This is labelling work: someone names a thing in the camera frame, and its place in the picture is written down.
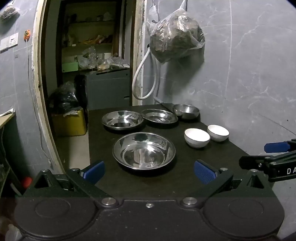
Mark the grey wall cable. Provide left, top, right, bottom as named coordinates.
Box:
left=26, top=39, right=52, bottom=164

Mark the small hanging plastic bag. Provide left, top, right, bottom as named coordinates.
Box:
left=0, top=6, right=20, bottom=21

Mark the steel bowl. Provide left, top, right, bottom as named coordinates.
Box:
left=172, top=104, right=200, bottom=120

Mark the white ceramic bowl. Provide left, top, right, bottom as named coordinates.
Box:
left=207, top=124, right=230, bottom=142
left=184, top=128, right=211, bottom=149

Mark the green box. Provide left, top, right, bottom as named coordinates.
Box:
left=62, top=62, right=79, bottom=73

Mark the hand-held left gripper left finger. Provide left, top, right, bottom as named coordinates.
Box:
left=24, top=160, right=120, bottom=208

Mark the grey metal cabinet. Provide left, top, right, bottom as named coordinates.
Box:
left=80, top=68, right=130, bottom=111

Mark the large steel plate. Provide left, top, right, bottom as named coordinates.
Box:
left=112, top=132, right=176, bottom=171

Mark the white plastic jug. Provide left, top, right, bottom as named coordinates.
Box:
left=4, top=224, right=23, bottom=241

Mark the plastic bag of dried herbs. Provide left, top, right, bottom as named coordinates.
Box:
left=149, top=0, right=206, bottom=65

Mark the wooden board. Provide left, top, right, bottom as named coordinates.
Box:
left=0, top=108, right=16, bottom=128

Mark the white hose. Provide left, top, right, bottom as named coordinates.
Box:
left=132, top=45, right=160, bottom=101

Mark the yellow box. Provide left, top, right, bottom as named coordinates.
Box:
left=52, top=107, right=87, bottom=137

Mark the small steel plate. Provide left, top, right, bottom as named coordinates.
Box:
left=141, top=109, right=179, bottom=124
left=102, top=110, right=145, bottom=131

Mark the wooden door frame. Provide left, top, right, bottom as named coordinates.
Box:
left=31, top=0, right=68, bottom=175

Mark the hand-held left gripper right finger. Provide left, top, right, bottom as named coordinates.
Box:
left=180, top=160, right=277, bottom=207

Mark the red capped dark bottle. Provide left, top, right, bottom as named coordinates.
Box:
left=21, top=176, right=33, bottom=190

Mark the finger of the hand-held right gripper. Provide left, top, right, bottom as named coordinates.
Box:
left=264, top=138, right=296, bottom=153
left=239, top=155, right=274, bottom=171

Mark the cluttered storage shelf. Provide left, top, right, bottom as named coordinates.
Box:
left=58, top=0, right=130, bottom=73

